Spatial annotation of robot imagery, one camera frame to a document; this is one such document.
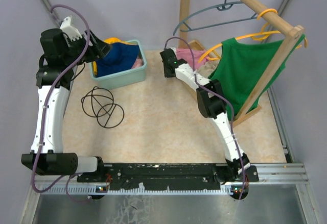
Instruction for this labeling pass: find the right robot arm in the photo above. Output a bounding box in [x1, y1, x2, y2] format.
[160, 48, 250, 181]

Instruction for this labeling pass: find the white toothed cable strip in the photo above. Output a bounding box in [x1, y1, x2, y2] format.
[43, 183, 242, 196]

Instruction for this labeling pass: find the grey-blue clothes hanger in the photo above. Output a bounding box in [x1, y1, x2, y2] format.
[172, 0, 259, 36]

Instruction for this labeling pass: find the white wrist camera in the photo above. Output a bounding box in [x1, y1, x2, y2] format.
[169, 47, 177, 55]
[60, 16, 83, 41]

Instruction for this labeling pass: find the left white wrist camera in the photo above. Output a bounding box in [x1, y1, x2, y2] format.
[60, 16, 83, 41]

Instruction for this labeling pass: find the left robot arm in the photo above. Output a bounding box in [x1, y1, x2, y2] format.
[21, 29, 111, 182]

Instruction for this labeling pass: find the black wire hat stand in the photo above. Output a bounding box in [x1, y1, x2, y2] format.
[80, 86, 125, 129]

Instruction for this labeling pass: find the blue bucket hat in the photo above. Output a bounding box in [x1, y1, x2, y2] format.
[95, 42, 140, 78]

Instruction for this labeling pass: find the pink cloth in bin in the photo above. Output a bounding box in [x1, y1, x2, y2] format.
[131, 58, 144, 69]

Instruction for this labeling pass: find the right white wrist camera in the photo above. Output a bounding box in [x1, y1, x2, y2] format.
[169, 47, 177, 55]

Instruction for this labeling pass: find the pink garment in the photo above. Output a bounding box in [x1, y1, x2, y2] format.
[176, 48, 219, 69]

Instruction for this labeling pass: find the teal plastic bin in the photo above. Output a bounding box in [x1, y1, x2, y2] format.
[89, 38, 147, 89]

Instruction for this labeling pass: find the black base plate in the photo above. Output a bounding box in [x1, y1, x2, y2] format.
[77, 163, 259, 191]

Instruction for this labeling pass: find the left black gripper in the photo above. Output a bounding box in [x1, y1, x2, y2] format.
[63, 29, 113, 67]

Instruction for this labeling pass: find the wooden clothes rack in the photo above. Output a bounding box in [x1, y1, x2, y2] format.
[178, 0, 306, 128]

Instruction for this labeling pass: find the green tank top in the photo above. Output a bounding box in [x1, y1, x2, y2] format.
[207, 34, 307, 117]

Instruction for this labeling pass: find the yellow clothes hanger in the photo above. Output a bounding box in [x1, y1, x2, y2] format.
[198, 8, 309, 63]

